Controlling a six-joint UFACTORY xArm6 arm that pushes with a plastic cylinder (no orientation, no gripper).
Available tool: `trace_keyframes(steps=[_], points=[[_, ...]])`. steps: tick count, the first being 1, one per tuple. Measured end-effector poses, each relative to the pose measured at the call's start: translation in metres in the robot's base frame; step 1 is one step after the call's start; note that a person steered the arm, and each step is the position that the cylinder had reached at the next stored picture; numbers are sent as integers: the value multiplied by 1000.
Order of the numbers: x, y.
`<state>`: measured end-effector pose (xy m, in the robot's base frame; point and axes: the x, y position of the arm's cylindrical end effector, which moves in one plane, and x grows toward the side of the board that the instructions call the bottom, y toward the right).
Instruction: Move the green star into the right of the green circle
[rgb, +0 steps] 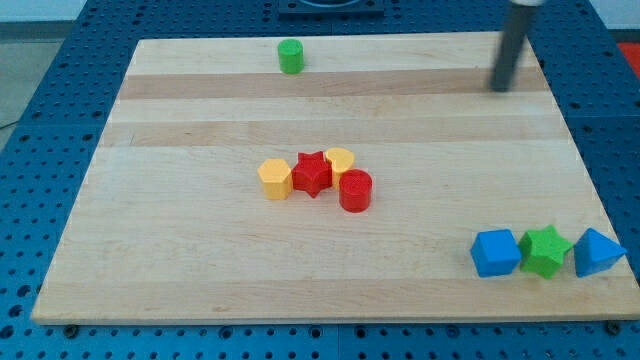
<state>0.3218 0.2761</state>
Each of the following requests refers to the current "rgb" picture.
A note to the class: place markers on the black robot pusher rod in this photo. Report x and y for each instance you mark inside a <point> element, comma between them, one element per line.
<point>519,17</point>

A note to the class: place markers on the green star block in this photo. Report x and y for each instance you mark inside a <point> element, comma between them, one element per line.
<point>543,251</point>

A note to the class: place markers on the wooden board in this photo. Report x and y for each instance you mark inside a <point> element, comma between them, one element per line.
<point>171,225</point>

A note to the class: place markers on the yellow hexagon block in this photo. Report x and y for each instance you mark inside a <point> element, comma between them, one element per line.
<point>276,178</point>

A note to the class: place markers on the green cylinder block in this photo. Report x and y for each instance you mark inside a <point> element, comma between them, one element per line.
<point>291,56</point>

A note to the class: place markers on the yellow heart block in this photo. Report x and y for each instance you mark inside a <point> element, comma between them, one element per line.
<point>340,160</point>

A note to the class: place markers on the red star block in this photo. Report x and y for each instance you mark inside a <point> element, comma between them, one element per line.
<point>312,173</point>

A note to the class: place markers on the blue triangle block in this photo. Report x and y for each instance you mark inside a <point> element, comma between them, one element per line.
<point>595,252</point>

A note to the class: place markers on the red cylinder block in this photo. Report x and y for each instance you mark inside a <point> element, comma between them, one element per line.
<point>355,189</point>

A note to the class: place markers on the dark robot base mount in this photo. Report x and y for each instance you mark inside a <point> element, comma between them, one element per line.
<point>296,8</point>

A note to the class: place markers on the blue cube block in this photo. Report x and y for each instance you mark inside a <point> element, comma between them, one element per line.
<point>495,253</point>

